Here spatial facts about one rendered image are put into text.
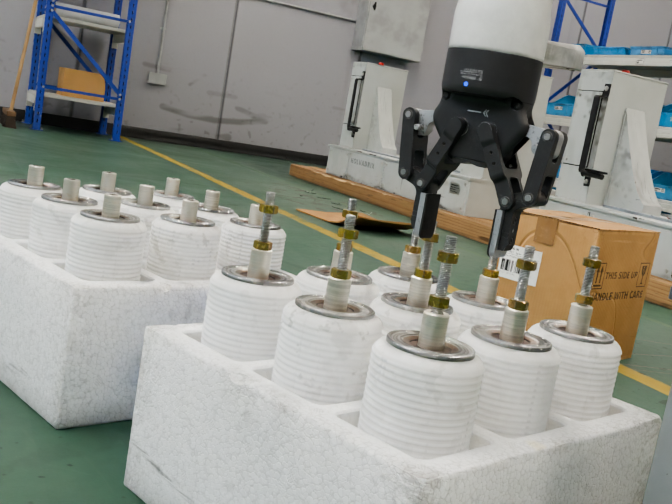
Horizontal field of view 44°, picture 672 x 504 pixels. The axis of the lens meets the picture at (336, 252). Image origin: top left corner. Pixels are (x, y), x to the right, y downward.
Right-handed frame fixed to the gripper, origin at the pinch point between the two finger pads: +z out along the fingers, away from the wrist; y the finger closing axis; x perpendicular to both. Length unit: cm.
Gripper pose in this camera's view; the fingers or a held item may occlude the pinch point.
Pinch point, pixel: (461, 231)
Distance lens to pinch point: 69.2
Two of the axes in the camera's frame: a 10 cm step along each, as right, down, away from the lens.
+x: 6.1, -0.3, 8.0
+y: 7.8, 2.3, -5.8
